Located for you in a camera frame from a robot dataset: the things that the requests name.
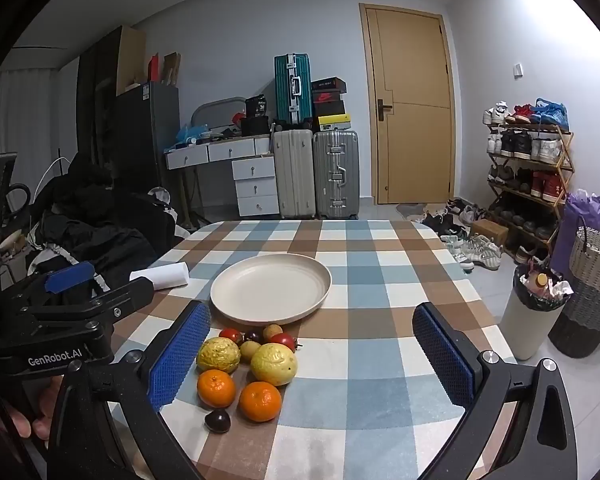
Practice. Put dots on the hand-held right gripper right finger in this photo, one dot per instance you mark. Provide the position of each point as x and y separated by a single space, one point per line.
445 360

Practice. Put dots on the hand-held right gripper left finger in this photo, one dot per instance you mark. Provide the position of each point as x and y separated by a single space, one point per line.
180 352

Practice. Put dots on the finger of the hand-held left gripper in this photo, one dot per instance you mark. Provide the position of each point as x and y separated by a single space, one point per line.
122 297
70 277

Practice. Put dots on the yellow passion fruit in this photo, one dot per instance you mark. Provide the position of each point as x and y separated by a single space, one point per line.
274 364
218 355

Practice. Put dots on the orange mandarin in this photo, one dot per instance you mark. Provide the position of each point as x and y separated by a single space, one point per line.
260 401
216 388

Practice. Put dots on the red cherry tomato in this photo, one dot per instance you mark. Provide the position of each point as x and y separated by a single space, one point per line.
283 342
230 335

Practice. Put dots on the small brown longan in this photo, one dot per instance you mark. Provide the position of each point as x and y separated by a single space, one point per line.
272 331
250 350

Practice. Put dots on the small dark purple fruit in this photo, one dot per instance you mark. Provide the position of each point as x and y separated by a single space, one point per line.
217 420
252 335

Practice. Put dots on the beige round plate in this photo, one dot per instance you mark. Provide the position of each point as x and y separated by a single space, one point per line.
270 290

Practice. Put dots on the person's left hand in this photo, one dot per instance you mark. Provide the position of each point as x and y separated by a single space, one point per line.
32 422

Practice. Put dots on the white paper towel roll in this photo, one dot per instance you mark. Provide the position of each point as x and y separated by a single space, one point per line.
160 276

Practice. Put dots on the pile of dark clothes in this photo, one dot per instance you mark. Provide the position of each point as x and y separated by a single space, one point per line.
100 230

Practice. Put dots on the white trash bin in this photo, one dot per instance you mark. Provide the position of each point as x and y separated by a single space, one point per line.
527 330

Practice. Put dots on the checkered tablecloth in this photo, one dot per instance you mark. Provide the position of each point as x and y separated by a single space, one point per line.
370 310

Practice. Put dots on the scattered sneakers pile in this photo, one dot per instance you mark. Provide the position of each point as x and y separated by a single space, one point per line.
472 250

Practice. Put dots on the brown cardboard box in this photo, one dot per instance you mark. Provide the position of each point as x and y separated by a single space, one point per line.
490 232

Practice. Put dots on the grey doormat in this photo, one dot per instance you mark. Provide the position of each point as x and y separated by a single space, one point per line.
412 210

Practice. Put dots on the black refrigerator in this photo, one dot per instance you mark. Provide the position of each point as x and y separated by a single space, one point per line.
145 140

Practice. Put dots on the grey woven basket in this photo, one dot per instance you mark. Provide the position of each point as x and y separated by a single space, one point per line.
590 300

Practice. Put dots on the white curtain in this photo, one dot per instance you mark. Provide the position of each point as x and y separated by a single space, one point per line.
25 125

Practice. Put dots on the blue plastic bag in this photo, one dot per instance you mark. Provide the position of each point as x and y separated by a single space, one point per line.
190 134

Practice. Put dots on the white desk with drawers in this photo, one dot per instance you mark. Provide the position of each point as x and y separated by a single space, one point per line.
252 167

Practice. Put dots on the purple gift bag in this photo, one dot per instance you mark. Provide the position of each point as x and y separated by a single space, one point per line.
577 220

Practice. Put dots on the beige hard suitcase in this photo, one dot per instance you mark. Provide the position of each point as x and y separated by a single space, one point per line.
294 175

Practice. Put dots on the silver hard suitcase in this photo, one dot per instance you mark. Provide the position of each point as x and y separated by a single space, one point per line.
336 175

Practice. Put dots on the flat cardboard sheet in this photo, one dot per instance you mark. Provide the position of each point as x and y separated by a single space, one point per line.
130 60

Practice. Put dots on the red gift box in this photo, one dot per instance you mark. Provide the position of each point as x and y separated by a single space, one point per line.
153 67

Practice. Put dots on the rows of assorted shoes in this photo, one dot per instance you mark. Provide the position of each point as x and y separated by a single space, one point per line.
525 147

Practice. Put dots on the brown paper bag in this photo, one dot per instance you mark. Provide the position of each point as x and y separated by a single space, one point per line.
171 69

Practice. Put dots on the small black printed box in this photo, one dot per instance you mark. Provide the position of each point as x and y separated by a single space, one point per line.
256 106

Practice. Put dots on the wooden shoe rack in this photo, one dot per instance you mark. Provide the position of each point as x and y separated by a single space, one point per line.
566 160

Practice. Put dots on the wooden door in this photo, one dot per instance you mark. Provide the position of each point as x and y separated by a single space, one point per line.
410 110

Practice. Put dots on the yellow and black shoe box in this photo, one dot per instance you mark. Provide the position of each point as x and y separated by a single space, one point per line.
334 121

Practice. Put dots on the teal hard suitcase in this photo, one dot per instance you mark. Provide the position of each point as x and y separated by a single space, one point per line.
286 90

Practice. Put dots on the dark shoe box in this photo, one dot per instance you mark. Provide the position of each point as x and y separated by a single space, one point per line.
329 109

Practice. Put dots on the white light switch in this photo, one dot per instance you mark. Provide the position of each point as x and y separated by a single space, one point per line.
518 70

